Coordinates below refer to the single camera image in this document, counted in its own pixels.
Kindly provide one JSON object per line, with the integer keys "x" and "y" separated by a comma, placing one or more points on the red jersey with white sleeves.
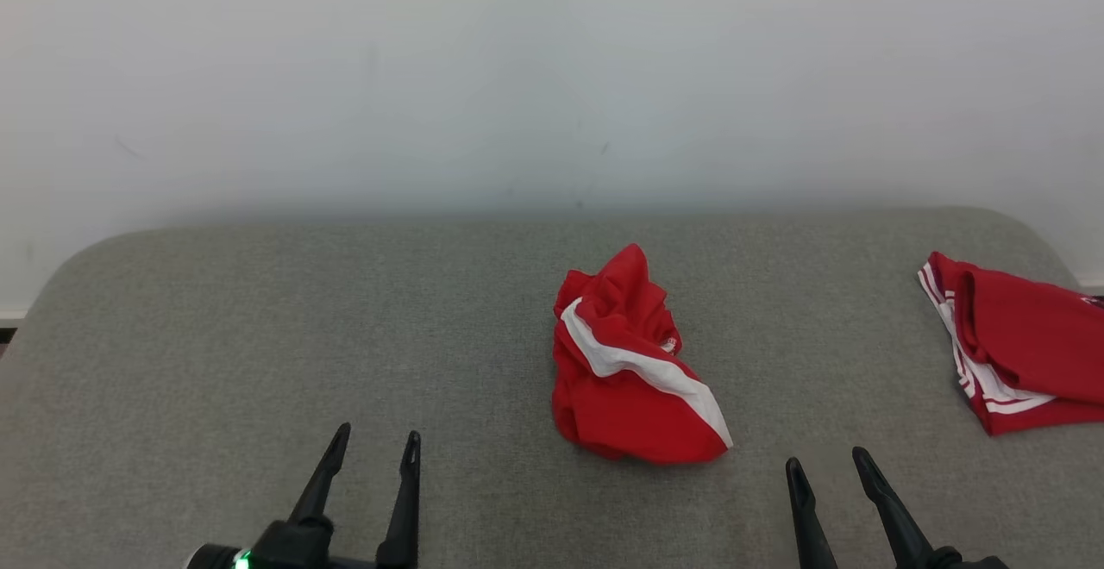
{"x": 1035, "y": 336}

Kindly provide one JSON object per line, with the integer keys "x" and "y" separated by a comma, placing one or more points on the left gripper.
{"x": 293, "y": 547}

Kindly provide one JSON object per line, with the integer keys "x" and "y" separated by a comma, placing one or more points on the red Bulls jersey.
{"x": 621, "y": 414}

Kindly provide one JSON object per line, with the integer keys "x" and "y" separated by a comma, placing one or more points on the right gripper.
{"x": 957, "y": 562}

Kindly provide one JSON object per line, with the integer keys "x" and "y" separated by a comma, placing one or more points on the grey fabric sofa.
{"x": 259, "y": 336}

